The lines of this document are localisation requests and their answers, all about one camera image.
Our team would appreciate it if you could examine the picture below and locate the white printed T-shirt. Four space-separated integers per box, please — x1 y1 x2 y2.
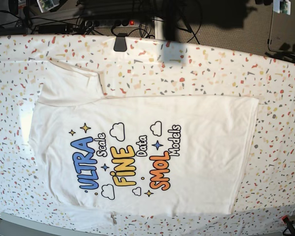
29 62 259 224

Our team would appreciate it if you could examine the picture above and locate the black table clamp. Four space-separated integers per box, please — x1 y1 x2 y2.
114 33 128 52

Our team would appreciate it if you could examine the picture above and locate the terrazzo pattern tablecloth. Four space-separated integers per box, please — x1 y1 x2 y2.
0 35 295 236

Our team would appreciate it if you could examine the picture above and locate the red clamp right corner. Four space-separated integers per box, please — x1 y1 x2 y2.
281 215 289 224

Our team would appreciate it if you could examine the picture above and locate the white metal stand post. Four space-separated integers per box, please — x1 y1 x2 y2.
153 16 165 40

